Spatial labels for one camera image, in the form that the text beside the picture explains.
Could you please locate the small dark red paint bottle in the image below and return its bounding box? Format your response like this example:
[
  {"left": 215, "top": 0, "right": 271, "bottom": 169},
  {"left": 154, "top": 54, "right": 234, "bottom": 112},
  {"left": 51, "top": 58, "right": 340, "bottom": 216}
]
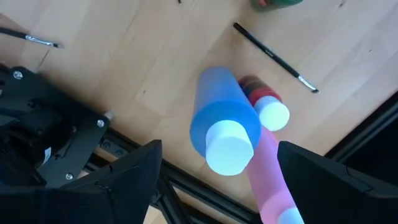
[{"left": 238, "top": 75, "right": 291, "bottom": 132}]

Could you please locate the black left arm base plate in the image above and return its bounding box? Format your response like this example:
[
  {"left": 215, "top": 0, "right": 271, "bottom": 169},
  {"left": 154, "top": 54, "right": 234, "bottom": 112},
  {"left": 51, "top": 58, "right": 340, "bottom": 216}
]
[{"left": 0, "top": 63, "right": 110, "bottom": 189}]

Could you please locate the large blue paint bottle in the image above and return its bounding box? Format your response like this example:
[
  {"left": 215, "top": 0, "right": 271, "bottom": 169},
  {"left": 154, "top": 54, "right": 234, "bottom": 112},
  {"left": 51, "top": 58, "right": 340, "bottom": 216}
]
[{"left": 189, "top": 66, "right": 262, "bottom": 177}]

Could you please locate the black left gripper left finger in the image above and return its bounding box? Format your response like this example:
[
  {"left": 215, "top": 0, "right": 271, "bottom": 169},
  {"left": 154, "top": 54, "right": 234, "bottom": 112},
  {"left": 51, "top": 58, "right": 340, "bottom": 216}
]
[{"left": 0, "top": 139, "right": 163, "bottom": 224}]

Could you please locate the thin black paintbrush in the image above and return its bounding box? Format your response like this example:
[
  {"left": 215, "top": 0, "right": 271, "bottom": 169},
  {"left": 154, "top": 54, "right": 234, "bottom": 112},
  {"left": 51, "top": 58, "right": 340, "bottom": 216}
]
[
  {"left": 232, "top": 21, "right": 320, "bottom": 95},
  {"left": 0, "top": 26, "right": 65, "bottom": 50}
]

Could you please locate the large pink paint bottle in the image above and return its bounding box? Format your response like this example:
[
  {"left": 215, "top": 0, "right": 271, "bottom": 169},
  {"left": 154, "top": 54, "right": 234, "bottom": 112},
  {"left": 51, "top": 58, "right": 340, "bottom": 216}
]
[{"left": 245, "top": 126, "right": 305, "bottom": 224}]

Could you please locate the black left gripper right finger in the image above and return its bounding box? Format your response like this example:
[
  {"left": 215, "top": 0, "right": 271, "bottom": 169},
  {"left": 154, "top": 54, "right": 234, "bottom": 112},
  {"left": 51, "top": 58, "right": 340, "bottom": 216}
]
[{"left": 276, "top": 140, "right": 398, "bottom": 224}]

